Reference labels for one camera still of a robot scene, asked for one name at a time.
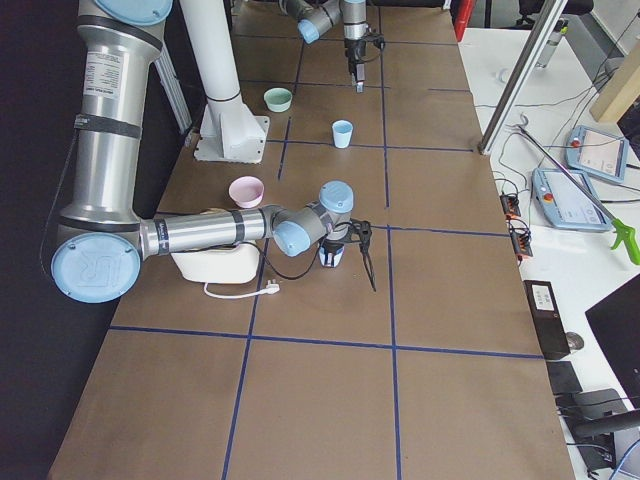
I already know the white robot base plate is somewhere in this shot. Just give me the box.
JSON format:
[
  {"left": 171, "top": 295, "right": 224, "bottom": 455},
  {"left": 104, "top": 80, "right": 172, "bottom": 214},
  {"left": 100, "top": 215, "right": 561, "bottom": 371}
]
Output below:
[{"left": 194, "top": 110, "right": 270, "bottom": 164}]

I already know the light blue cup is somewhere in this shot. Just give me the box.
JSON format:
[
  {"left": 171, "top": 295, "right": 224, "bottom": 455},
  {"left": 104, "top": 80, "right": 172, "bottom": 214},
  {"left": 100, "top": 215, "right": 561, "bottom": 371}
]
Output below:
[{"left": 332, "top": 119, "right": 354, "bottom": 149}]

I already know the teach pendant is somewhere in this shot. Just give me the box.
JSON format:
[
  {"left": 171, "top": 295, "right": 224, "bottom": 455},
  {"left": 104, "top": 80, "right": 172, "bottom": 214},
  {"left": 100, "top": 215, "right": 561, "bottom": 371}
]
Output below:
[
  {"left": 532, "top": 168, "right": 612, "bottom": 232},
  {"left": 565, "top": 125, "right": 630, "bottom": 184}
]

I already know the black box with label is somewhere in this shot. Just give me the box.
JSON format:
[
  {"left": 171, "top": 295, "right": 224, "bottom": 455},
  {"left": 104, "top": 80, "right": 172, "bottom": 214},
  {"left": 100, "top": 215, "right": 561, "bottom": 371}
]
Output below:
[{"left": 523, "top": 280, "right": 570, "bottom": 360}]

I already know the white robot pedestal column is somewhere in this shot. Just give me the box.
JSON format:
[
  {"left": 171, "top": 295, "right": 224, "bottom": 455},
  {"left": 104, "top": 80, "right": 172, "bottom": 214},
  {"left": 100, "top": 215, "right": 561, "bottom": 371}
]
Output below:
[{"left": 180, "top": 0, "right": 241, "bottom": 121}]

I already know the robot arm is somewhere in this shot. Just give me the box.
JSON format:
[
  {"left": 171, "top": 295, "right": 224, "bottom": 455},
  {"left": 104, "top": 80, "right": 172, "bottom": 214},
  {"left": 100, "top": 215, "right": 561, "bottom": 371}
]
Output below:
[
  {"left": 48, "top": 1, "right": 375, "bottom": 304},
  {"left": 278, "top": 0, "right": 369, "bottom": 93}
]

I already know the brown paper table cover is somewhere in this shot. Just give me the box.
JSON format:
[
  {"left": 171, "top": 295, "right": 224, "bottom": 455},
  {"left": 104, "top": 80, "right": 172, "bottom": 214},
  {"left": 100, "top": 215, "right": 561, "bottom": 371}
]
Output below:
[{"left": 47, "top": 4, "right": 576, "bottom": 480}]

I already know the white power plug cable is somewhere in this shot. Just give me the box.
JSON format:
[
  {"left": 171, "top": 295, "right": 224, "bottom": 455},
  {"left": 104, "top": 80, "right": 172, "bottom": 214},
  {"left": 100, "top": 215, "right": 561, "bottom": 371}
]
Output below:
[{"left": 203, "top": 278, "right": 282, "bottom": 300}]

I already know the orange connector block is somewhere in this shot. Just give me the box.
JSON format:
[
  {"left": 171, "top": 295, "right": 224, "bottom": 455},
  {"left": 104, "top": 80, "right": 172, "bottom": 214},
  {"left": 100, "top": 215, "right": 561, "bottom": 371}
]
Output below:
[{"left": 500, "top": 193, "right": 533, "bottom": 263}]

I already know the teach pendant far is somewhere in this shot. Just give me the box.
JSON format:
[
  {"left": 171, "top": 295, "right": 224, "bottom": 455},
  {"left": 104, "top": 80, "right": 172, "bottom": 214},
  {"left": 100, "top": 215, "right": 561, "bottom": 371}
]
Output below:
[{"left": 565, "top": 125, "right": 630, "bottom": 184}]

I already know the green bowl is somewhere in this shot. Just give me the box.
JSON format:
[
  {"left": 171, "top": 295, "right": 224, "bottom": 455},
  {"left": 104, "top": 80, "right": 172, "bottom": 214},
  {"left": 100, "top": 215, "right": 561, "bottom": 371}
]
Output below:
[{"left": 263, "top": 87, "right": 293, "bottom": 113}]

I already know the reacher grabber tool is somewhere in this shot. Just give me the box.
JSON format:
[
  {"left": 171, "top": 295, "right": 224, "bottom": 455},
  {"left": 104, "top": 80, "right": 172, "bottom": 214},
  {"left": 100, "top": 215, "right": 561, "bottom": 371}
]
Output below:
[{"left": 515, "top": 114, "right": 639, "bottom": 265}]

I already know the teach pendant near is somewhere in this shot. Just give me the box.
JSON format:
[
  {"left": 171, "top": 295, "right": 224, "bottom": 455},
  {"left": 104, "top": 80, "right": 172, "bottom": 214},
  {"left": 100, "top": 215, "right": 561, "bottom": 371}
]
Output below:
[{"left": 532, "top": 168, "right": 612, "bottom": 232}]

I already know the pink bowl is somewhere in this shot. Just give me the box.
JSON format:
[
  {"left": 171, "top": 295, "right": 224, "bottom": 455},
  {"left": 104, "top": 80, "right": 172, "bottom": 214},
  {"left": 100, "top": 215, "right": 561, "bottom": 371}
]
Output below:
[{"left": 228, "top": 176, "right": 265, "bottom": 209}]

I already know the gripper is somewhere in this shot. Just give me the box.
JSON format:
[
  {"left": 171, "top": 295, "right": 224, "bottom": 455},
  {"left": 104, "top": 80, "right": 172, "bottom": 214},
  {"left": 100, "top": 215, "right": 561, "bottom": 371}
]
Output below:
[
  {"left": 344, "top": 38, "right": 366, "bottom": 93},
  {"left": 322, "top": 219, "right": 377, "bottom": 292}
]

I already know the black monitor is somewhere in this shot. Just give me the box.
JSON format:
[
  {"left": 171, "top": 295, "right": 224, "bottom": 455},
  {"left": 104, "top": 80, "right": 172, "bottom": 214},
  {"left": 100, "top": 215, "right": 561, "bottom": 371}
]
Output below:
[{"left": 586, "top": 277, "right": 639, "bottom": 406}]

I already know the aluminium frame post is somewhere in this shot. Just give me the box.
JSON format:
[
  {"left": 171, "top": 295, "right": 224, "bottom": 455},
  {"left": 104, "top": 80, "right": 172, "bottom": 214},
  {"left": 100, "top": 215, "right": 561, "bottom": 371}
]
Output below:
[{"left": 478, "top": 0, "right": 567, "bottom": 155}]

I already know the cream toaster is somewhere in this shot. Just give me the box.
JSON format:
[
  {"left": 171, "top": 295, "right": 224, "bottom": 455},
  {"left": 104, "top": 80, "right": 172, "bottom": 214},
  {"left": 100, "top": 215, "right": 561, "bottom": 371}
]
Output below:
[{"left": 166, "top": 209, "right": 265, "bottom": 284}]

